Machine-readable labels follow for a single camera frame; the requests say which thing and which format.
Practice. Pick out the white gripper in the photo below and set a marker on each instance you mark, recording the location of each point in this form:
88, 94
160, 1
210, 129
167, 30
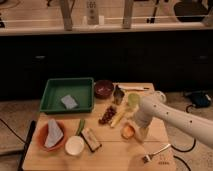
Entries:
140, 132

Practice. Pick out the orange apple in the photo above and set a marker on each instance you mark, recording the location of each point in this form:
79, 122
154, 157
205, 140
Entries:
127, 131

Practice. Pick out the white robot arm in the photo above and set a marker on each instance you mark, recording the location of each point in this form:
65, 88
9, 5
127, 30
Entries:
154, 105

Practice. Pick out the green plastic cup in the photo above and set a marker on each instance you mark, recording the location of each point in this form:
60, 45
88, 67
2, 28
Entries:
133, 100

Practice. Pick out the silver metal cup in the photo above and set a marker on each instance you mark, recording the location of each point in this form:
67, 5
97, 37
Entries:
118, 95

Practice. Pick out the white paper cup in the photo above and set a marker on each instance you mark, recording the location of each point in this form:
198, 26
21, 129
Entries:
74, 145

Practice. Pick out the silver fork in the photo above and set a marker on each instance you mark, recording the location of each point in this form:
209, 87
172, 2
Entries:
148, 157

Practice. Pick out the yellow corn piece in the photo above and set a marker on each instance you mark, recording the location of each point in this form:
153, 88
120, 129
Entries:
116, 119

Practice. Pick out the red grape bunch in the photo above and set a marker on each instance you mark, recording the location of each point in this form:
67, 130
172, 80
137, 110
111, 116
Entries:
108, 115

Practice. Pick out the brown rectangular block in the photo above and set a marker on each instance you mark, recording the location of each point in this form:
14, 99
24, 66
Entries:
90, 138

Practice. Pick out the dark red bowl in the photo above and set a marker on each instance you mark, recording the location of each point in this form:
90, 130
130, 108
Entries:
103, 89

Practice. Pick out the green pepper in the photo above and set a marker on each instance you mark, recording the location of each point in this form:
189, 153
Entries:
80, 127

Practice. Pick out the blue black object on floor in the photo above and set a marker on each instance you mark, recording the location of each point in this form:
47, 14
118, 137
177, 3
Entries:
200, 99

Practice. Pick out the blue sponge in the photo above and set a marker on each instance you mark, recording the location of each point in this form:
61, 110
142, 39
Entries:
69, 102

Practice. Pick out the green plastic tray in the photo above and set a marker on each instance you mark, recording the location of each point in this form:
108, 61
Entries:
81, 89

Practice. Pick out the grey folded cloth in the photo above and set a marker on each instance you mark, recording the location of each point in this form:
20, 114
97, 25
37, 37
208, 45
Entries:
55, 134

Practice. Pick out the orange bowl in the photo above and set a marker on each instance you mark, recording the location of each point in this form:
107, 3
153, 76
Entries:
42, 135

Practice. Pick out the black table clamp bar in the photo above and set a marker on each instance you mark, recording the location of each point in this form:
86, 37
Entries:
26, 146

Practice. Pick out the white remote device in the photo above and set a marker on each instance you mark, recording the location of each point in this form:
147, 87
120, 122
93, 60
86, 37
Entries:
92, 12

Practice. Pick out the white handled knife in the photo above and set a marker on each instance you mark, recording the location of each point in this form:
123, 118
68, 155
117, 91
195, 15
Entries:
133, 88

